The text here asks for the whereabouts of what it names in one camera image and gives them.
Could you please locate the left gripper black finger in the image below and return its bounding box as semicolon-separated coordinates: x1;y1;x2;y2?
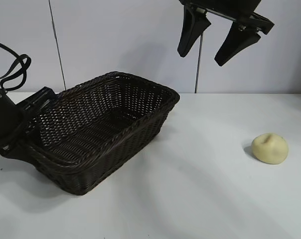
2;146;39;170
25;119;49;147

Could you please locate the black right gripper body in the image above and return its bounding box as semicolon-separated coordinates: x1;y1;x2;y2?
179;0;275;35

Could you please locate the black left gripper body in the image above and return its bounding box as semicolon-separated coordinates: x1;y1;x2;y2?
0;79;54;157

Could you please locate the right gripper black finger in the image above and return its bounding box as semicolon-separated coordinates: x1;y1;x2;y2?
177;6;212;58
214;23;262;67

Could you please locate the dark brown woven wicker basket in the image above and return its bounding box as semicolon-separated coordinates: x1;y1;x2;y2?
24;71;180;197

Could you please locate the pale yellow egg yolk pastry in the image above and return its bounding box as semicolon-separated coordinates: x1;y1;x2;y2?
251;133;290;165

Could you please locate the black looped cable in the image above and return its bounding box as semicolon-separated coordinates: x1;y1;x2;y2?
0;38;32;92

